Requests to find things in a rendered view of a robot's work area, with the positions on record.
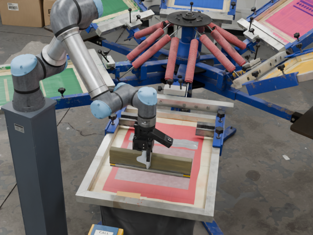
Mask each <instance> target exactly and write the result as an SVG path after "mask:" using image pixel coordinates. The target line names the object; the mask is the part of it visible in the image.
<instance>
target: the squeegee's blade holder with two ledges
mask: <svg viewBox="0 0 313 235"><path fill-rule="evenodd" d="M115 166H118V167H124V168H130V169H136V170H142V171H148V172H155V173H163V174H169V175H175V176H181V177H183V175H184V173H179V172H173V171H166V170H160V169H154V168H148V169H147V168H146V167H142V166H133V165H127V164H121V163H116V164H115Z"/></svg>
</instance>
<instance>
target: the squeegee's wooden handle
mask: <svg viewBox="0 0 313 235"><path fill-rule="evenodd" d="M142 152H143V151H137V150H132V149H126V148H120V147H114V146H111V147H110V150H109V163H110V164H116V163H121V164H127V165H133V166H142V167H146V165H145V164H144V163H141V162H138V161H137V157H139V156H141V155H142ZM191 167H192V158H186V157H179V156H173V155H167V154H160V153H154V152H151V163H150V167H149V168H154V169H160V170H166V171H173V172H179V173H184V175H188V176H190V175H191Z"/></svg>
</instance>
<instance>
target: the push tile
mask: <svg viewBox="0 0 313 235"><path fill-rule="evenodd" d="M118 230H119V228H115V227H109V226H103V225H97V224H95V225H94V227H93V229H92V232H91V234H90V235H117V233H118Z"/></svg>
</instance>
